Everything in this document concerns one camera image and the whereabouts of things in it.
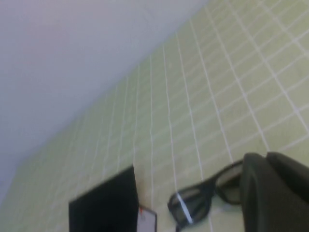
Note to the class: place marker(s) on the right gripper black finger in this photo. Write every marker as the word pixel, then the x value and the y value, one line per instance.
pixel 275 193

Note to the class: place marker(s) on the black framed glasses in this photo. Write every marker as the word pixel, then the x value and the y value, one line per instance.
pixel 187 200

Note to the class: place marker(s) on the black glasses case printed front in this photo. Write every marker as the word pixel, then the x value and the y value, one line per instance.
pixel 103 205

